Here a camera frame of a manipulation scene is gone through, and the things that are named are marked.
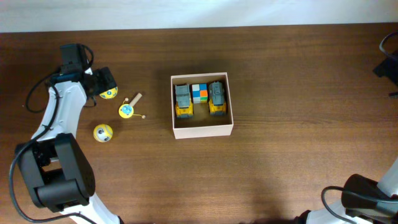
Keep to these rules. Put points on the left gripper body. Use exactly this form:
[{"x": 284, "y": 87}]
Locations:
[{"x": 105, "y": 84}]

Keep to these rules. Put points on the yellow ball with blue letters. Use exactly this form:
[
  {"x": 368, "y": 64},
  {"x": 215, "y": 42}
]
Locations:
[{"x": 109, "y": 94}]

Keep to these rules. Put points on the yellow wooden rattle drum toy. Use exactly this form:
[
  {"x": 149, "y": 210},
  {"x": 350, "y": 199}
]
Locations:
[{"x": 126, "y": 110}]

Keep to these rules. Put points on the yellow ball with eye face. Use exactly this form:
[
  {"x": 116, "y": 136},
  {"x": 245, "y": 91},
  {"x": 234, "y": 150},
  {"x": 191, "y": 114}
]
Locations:
[{"x": 102, "y": 133}]

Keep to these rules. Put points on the yellow grey dump truck toy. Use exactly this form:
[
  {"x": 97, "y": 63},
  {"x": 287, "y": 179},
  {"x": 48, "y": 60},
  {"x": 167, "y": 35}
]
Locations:
[{"x": 183, "y": 102}]

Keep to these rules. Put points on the two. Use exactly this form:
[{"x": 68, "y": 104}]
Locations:
[{"x": 199, "y": 93}]

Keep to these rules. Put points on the yellow grey tanker truck toy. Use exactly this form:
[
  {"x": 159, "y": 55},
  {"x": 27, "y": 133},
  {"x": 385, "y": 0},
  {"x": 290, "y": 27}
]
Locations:
[{"x": 217, "y": 103}]

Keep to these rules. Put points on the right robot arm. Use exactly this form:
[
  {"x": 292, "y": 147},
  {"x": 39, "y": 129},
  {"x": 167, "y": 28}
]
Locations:
[{"x": 360, "y": 200}]

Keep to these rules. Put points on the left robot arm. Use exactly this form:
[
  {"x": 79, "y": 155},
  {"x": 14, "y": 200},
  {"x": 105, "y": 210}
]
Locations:
[{"x": 55, "y": 170}]

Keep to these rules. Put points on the pink cardboard box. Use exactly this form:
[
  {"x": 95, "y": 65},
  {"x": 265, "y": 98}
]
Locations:
[{"x": 202, "y": 124}]

